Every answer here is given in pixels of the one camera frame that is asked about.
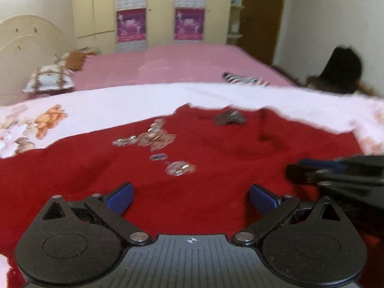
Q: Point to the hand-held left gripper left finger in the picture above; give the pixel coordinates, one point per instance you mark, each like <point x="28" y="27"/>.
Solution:
<point x="121" y="199"/>

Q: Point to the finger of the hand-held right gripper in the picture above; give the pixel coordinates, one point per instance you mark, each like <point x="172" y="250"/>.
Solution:
<point x="303" y="174"/>
<point x="336" y="164"/>

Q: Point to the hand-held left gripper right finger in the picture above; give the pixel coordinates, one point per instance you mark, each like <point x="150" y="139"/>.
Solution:
<point x="262" y="199"/>

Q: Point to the red sequined sweater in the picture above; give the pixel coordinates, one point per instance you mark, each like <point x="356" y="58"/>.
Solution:
<point x="180" y="192"/>

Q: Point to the brown furry cloth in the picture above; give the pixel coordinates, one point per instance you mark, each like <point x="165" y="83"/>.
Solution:
<point x="367" y="89"/>

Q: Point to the white floral blanket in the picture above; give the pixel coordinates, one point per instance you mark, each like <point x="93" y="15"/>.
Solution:
<point x="120" y="108"/>

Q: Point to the black bag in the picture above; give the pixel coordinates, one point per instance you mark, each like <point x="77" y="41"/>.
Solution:
<point x="342" y="69"/>

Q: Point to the striped cloth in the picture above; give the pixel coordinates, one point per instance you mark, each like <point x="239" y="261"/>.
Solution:
<point x="244" y="80"/>

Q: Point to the white brown patterned pillow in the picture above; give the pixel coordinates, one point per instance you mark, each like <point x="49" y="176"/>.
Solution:
<point x="49" y="79"/>

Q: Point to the brown cushion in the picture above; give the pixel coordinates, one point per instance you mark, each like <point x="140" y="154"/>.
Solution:
<point x="75" y="60"/>

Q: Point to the brown wooden door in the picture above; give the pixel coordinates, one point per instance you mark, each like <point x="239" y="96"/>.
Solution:
<point x="262" y="18"/>

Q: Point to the cream bed headboard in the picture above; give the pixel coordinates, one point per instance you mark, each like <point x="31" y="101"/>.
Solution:
<point x="27" y="54"/>

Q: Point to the cream corner shelf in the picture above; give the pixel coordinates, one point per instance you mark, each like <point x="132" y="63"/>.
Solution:
<point x="236" y="12"/>

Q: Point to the cream wardrobe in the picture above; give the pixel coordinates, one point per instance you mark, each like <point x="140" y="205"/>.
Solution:
<point x="159" y="12"/>

